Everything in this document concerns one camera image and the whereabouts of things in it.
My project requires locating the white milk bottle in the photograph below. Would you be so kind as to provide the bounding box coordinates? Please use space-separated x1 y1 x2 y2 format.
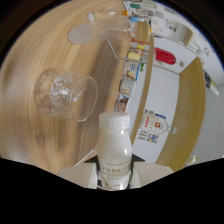
95 111 134 191

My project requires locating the clear jar with cork lid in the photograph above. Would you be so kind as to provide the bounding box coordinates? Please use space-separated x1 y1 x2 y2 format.
67 18 134 45

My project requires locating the clear bottle with red label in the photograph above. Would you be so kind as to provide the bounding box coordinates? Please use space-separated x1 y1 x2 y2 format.
141 111 178 135

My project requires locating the red liquid bottle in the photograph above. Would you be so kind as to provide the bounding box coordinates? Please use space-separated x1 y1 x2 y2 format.
153 47 185 66

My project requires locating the white frame wooden shelf rack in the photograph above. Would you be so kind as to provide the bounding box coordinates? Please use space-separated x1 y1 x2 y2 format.
105 21 208 173

